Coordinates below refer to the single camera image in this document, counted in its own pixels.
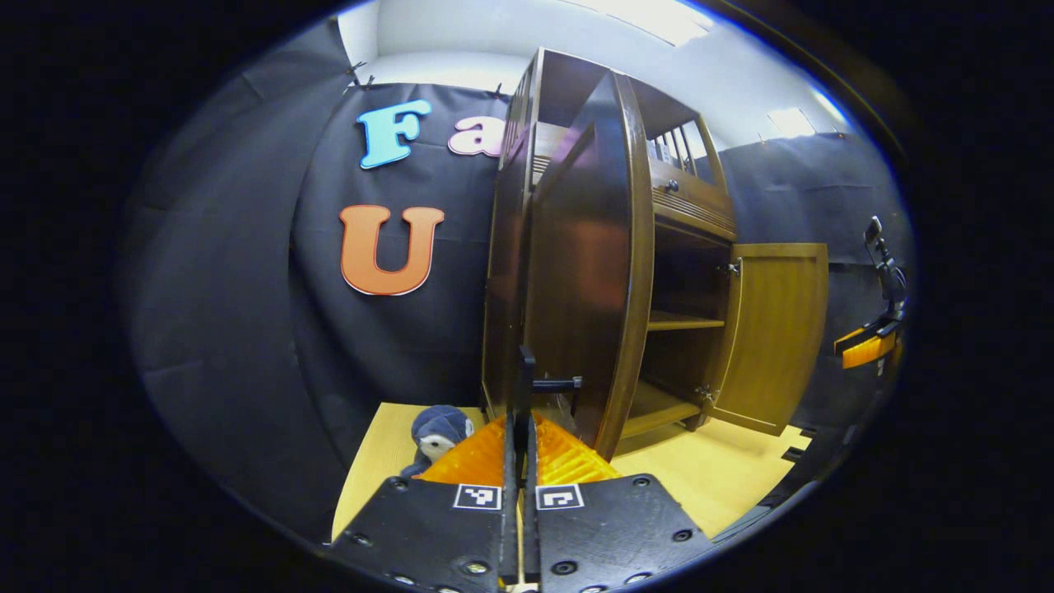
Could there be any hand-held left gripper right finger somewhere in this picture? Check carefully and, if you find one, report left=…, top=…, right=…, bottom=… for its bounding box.
left=523, top=412, right=716, bottom=593

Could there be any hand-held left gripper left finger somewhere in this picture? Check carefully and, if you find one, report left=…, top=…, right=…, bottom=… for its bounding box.
left=329, top=412, right=520, bottom=593

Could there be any wooden cabinet door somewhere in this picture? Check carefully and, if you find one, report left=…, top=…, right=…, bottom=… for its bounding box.
left=704, top=243, right=830, bottom=436
left=525, top=72, right=655, bottom=460

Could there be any black door handle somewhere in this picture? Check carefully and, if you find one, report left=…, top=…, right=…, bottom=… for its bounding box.
left=517, top=346, right=585, bottom=429

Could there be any wooden double-door shoe cabinet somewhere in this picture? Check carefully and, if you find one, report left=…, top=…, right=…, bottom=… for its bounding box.
left=482, top=48, right=738, bottom=446

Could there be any wooden cabinet inner shelf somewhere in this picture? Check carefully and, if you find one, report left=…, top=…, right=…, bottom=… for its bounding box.
left=646, top=311, right=727, bottom=332

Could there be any wooden cabinet drawer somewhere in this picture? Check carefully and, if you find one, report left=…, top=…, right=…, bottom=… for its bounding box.
left=649, top=158, right=738, bottom=241

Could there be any grey plush toy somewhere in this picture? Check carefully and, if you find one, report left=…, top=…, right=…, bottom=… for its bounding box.
left=401, top=405, right=476, bottom=479

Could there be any small ceiling light panel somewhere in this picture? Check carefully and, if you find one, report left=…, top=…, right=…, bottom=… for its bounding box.
left=768, top=107, right=816, bottom=138

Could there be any black backdrop cloth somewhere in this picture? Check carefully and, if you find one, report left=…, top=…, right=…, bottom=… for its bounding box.
left=119, top=21, right=915, bottom=544

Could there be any large ceiling light panel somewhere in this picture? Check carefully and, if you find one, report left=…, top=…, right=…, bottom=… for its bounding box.
left=576, top=0, right=717, bottom=46

